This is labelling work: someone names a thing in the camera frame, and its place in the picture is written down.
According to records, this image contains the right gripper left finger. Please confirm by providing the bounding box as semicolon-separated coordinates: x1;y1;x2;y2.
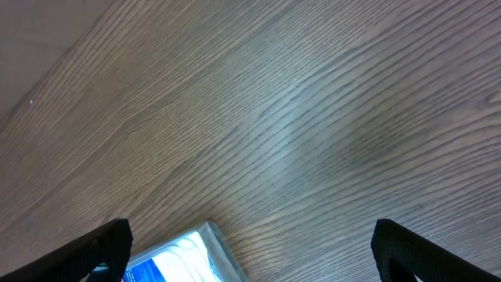
1;219;133;282

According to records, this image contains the cardboard box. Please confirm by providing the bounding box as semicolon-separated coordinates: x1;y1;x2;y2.
1;0;112;117

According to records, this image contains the clear plastic container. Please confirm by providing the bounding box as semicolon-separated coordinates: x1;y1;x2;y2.
139;221;248;282

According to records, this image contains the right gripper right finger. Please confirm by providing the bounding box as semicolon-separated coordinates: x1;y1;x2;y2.
371;219;500;282

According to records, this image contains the white medicine box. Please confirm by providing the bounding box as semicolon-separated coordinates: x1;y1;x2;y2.
122;231;224;282

